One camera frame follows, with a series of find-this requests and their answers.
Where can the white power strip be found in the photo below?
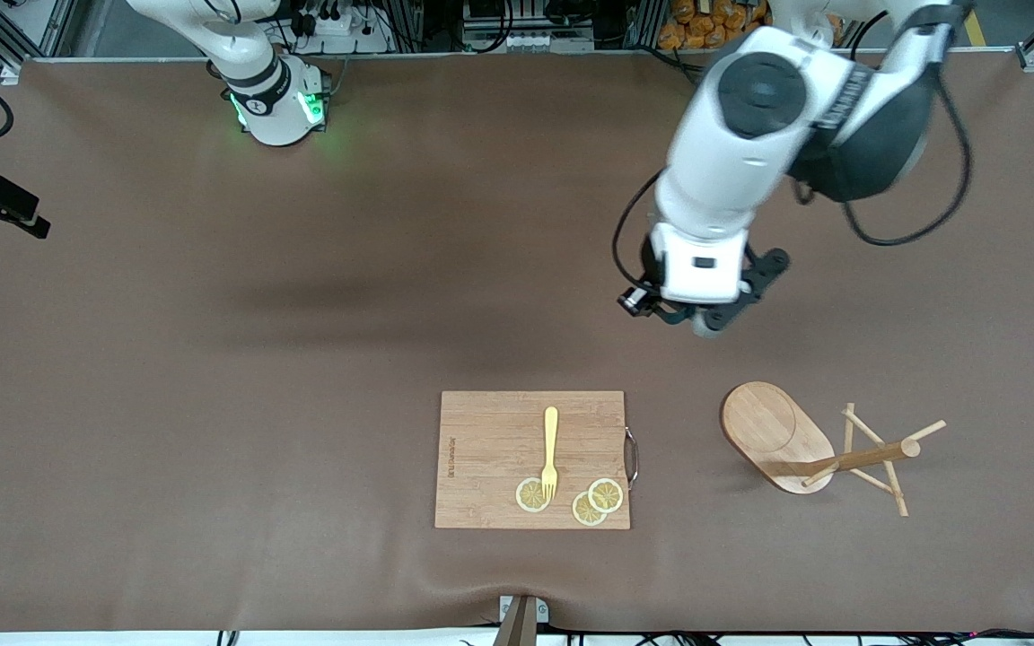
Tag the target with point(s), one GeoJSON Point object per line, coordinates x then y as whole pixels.
{"type": "Point", "coordinates": [544, 41]}
{"type": "Point", "coordinates": [337, 31]}

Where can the lemon slice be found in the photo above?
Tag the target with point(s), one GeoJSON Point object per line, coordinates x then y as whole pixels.
{"type": "Point", "coordinates": [583, 514]}
{"type": "Point", "coordinates": [608, 494]}
{"type": "Point", "coordinates": [528, 495]}

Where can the pile of orange buns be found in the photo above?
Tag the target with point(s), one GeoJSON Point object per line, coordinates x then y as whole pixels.
{"type": "Point", "coordinates": [701, 27]}

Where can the brown table mat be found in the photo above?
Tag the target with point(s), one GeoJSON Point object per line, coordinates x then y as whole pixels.
{"type": "Point", "coordinates": [302, 269]}

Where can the yellow plastic fork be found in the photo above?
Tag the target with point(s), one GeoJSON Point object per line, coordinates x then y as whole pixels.
{"type": "Point", "coordinates": [551, 431]}

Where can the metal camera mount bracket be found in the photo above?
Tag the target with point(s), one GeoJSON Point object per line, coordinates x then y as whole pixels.
{"type": "Point", "coordinates": [521, 624]}

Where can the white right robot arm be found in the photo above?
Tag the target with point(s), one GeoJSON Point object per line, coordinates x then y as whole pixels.
{"type": "Point", "coordinates": [275, 117]}

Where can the wooden mug rack with pegs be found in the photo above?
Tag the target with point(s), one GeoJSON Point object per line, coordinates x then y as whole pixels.
{"type": "Point", "coordinates": [764, 431]}

